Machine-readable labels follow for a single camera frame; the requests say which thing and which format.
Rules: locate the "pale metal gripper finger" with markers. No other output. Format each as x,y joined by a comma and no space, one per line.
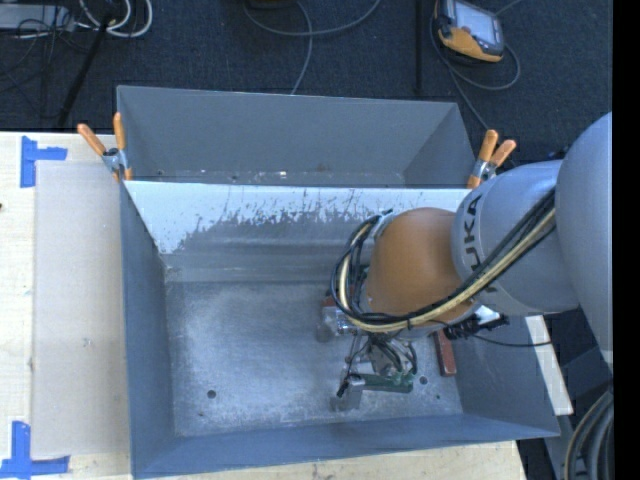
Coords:
350,393
327,325

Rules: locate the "red-brown flat block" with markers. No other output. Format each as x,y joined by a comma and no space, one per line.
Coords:
446,355

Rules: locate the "grey metal bin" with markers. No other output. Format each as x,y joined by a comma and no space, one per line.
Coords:
250,348

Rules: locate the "pale flat board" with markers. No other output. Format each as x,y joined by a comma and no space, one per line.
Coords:
75,293

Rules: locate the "black cylinder on white bracket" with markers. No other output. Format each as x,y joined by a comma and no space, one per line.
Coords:
465,327

